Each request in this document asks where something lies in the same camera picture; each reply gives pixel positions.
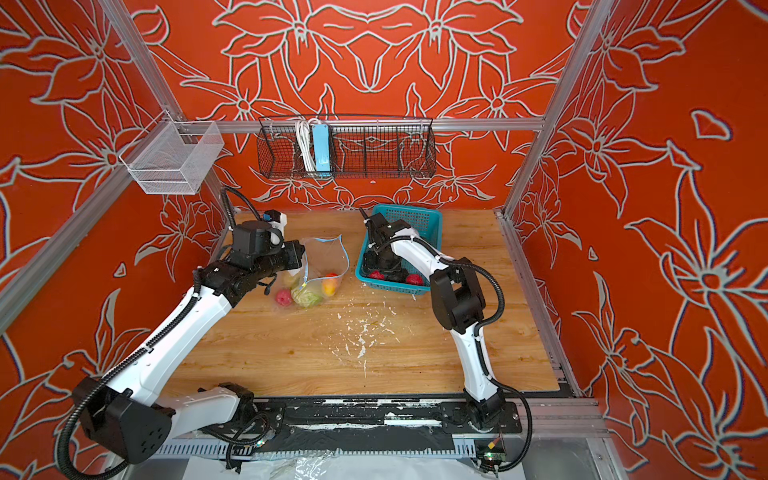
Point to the light blue box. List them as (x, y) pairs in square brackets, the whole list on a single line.
[(321, 143)]

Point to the clear zip top bag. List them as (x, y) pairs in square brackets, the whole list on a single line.
[(323, 256)]

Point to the yellow mango toy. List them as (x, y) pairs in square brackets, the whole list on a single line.
[(291, 281)]

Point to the black wire wall basket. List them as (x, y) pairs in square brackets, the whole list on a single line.
[(361, 146)]

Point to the green cabbage toy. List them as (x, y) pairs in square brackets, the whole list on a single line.
[(307, 296)]

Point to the red apple toy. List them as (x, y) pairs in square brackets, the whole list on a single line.
[(284, 298)]

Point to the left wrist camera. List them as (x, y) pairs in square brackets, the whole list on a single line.
[(254, 239)]

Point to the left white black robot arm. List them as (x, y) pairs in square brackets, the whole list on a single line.
[(123, 411)]

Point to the teal plastic basket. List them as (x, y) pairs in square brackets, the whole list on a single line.
[(416, 236)]

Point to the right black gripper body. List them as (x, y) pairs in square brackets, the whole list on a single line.
[(380, 261)]

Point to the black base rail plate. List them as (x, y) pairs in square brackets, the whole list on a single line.
[(391, 424)]

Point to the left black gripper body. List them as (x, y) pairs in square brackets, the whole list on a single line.
[(285, 258)]

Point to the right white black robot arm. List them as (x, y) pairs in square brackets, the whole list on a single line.
[(465, 299)]

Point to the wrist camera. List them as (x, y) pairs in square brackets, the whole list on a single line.
[(377, 228), (254, 239)]

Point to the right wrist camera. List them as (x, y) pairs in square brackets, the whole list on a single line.
[(377, 228)]

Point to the clear acrylic wall bin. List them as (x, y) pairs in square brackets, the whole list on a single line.
[(173, 157)]

